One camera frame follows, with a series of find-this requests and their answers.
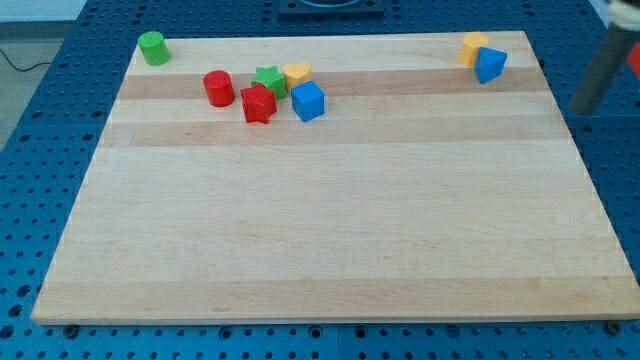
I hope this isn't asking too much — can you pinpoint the red cylinder block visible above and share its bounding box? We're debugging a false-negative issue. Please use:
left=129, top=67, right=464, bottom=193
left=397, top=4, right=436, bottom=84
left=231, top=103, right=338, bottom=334
left=203, top=70, right=235, bottom=107

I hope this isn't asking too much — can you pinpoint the blue cube block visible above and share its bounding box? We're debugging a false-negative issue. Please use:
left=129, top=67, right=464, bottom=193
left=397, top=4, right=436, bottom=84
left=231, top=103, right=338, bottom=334
left=291, top=81, right=325, bottom=122

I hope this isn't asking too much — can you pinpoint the wooden board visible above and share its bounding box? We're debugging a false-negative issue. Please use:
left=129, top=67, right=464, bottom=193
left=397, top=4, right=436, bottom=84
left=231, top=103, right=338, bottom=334
left=32, top=31, right=639, bottom=325

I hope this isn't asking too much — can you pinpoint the green cylinder block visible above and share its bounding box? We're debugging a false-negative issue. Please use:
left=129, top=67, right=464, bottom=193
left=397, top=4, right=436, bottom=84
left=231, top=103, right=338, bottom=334
left=137, top=31, right=170, bottom=66

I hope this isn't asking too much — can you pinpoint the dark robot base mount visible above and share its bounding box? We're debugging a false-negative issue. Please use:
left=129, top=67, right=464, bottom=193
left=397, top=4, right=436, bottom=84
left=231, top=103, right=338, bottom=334
left=276, top=0, right=385, bottom=18

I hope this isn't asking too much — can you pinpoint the blue triangle block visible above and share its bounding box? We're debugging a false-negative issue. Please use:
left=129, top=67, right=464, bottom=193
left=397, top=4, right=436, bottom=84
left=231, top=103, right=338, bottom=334
left=474, top=47, right=508, bottom=84

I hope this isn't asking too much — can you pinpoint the green star block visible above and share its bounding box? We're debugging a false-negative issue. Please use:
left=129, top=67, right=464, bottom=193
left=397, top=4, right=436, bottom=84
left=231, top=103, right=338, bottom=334
left=251, top=65, right=287, bottom=100

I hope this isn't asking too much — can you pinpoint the red star block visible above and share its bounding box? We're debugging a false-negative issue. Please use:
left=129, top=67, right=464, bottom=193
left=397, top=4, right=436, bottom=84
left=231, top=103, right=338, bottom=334
left=240, top=83, right=277, bottom=124

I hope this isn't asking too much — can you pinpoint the black cable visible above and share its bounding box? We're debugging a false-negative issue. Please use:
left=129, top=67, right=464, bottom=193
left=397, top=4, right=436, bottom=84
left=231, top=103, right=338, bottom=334
left=0, top=48, right=54, bottom=73

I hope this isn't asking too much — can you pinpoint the yellow hexagon block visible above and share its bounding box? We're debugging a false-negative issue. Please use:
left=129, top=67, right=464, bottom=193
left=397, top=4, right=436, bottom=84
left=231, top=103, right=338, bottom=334
left=458, top=32, right=490, bottom=67

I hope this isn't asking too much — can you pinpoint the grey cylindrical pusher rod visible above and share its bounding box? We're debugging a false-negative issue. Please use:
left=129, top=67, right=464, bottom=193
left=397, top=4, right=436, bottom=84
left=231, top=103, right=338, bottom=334
left=568, top=24, right=639, bottom=116

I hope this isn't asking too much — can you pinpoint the yellow heart block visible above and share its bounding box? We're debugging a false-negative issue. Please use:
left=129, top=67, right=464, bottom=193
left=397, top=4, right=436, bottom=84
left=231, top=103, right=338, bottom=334
left=283, top=62, right=312, bottom=92

